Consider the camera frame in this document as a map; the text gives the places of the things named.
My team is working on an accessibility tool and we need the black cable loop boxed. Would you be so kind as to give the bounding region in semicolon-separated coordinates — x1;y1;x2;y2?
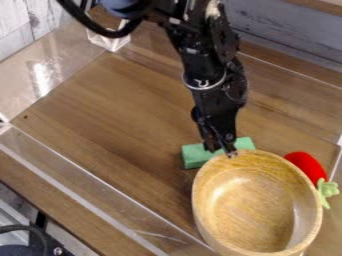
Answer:
57;0;145;39

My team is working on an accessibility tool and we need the brown wooden bowl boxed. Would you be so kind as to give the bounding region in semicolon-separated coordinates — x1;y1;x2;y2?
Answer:
191;150;324;256

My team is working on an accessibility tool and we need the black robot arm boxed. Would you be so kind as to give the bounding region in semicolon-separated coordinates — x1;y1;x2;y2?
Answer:
101;0;249;157

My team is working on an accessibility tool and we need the clear acrylic corner bracket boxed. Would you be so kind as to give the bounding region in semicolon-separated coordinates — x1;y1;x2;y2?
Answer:
86;29;131;52

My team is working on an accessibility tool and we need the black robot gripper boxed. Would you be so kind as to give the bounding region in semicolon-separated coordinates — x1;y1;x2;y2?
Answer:
190;58;249;158

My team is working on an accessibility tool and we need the green foam block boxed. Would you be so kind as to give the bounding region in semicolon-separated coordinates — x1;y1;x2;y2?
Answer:
182;137;256;170

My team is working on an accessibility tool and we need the clear acrylic front barrier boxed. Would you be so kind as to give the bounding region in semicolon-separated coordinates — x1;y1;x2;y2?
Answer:
0;124;213;256

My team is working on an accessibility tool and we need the red plush strawberry toy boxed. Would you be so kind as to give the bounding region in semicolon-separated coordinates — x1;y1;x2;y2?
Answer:
284;151;340;209

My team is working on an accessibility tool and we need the black equipment base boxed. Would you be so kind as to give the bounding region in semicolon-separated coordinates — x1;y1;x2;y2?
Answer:
0;224;75;256

